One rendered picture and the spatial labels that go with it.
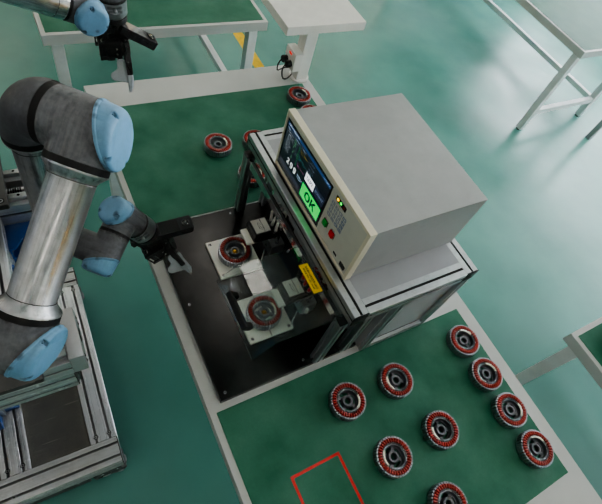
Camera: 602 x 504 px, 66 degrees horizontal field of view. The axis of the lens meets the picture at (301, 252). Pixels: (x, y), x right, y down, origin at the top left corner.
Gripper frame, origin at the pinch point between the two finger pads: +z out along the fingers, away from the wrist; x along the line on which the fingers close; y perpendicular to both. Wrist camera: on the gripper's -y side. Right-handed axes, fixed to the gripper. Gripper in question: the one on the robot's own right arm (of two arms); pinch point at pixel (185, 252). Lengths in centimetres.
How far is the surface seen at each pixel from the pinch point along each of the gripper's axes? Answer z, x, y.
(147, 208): 8.9, -29.1, 9.8
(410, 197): -15, 27, -63
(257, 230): 7.5, 1.4, -22.2
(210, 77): 33, -95, -31
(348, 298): -6, 40, -37
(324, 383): 24, 51, -18
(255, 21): 53, -135, -65
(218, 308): 11.7, 16.8, 0.5
